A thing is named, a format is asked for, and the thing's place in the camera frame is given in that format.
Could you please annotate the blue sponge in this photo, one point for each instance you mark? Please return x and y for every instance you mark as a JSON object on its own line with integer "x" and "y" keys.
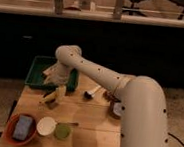
{"x": 22, "y": 127}

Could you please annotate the red bowl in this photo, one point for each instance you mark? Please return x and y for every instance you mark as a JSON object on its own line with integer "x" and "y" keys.
{"x": 9, "y": 130}

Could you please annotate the green measuring spoon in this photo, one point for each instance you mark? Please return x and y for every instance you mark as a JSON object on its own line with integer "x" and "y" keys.
{"x": 63, "y": 130}

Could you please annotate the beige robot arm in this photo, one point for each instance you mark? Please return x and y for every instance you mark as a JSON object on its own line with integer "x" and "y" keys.
{"x": 144, "y": 116}

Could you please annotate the yellow banana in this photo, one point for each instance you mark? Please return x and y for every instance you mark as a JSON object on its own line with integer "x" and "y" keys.
{"x": 53, "y": 95}

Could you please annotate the green plastic tray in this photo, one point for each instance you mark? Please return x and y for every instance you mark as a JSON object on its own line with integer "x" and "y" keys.
{"x": 35, "y": 76}

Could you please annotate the brush with white handle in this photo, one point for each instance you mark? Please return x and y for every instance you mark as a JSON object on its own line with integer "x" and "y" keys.
{"x": 90, "y": 94}

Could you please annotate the office chair base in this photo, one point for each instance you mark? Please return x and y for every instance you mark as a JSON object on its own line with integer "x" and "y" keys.
{"x": 132, "y": 9}

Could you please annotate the metal cup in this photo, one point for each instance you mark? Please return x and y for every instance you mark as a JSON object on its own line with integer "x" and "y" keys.
{"x": 116, "y": 110}

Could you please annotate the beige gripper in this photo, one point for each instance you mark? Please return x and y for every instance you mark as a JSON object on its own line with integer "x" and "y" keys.
{"x": 58, "y": 74}

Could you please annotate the white cup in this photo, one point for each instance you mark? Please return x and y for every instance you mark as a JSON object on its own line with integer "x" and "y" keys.
{"x": 46, "y": 126}

